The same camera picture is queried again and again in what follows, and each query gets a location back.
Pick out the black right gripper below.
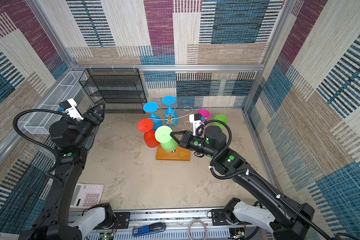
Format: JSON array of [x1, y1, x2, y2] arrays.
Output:
[[170, 130, 217, 159]]

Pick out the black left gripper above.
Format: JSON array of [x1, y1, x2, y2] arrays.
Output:
[[73, 103, 104, 150]]

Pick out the green wine glass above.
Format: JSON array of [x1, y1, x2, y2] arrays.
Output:
[[155, 126, 178, 152], [214, 115, 227, 130]]

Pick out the magenta wine glass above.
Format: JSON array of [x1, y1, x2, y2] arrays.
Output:
[[197, 109, 210, 122]]

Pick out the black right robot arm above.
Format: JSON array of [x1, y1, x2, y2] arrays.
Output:
[[170, 120, 332, 240]]

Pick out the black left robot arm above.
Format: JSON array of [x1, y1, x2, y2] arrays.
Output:
[[13, 99, 116, 240]]

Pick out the wooden rack base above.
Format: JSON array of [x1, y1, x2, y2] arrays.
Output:
[[156, 145, 190, 161]]

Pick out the back blue wine glass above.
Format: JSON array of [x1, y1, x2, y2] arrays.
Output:
[[162, 96, 179, 126]]

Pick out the blue wine glass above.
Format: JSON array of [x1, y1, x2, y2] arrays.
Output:
[[162, 96, 179, 126], [143, 102, 163, 131]]

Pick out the red wine glass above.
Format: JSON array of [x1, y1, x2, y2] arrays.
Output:
[[137, 119, 160, 148]]

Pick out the left blue wine glass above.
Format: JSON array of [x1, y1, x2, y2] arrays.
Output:
[[143, 102, 163, 131]]

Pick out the black mesh shelf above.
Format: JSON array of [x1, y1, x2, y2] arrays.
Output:
[[79, 68, 147, 114]]

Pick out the white pink calculator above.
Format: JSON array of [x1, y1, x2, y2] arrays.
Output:
[[70, 184, 104, 208]]

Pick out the blue black stapler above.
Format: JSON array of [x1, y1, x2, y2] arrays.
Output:
[[132, 222, 167, 238]]

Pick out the gold wire glass rack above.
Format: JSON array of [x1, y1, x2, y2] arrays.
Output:
[[155, 100, 193, 129]]

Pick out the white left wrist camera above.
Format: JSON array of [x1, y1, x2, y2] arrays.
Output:
[[58, 98, 84, 122]]

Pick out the white wire basket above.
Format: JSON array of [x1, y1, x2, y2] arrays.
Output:
[[24, 71, 92, 135]]

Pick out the grey coiled cable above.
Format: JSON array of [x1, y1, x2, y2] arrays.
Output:
[[188, 219, 208, 240]]

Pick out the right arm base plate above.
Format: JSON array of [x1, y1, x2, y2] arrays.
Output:
[[210, 209, 229, 226]]

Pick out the aluminium mounting rail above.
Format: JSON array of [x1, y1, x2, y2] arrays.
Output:
[[68, 204, 297, 240]]

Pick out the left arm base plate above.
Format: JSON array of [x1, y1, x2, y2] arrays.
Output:
[[110, 212, 131, 231]]

